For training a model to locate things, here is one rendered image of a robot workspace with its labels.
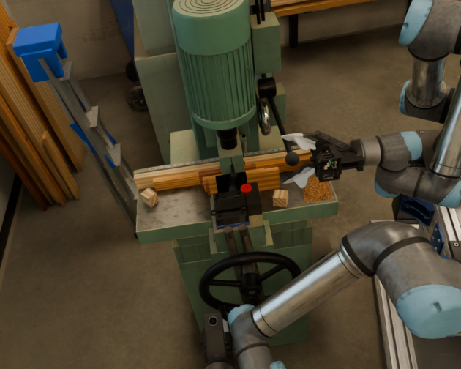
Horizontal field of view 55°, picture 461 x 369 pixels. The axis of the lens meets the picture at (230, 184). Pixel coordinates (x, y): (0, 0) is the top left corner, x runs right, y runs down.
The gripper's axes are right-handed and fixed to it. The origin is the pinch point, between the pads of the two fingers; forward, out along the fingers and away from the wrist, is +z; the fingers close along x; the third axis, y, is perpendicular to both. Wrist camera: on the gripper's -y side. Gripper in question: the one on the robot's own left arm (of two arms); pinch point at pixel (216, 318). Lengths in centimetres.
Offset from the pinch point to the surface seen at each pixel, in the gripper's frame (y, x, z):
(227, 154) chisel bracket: -41.4, 9.5, 17.7
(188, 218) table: -24.6, -4.6, 15.5
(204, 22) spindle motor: -76, 9, -7
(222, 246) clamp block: -18.6, 4.3, 5.4
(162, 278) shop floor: 33, -31, 96
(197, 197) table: -28.6, -1.5, 22.4
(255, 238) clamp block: -19.8, 13.7, 4.7
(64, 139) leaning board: -36, -85, 161
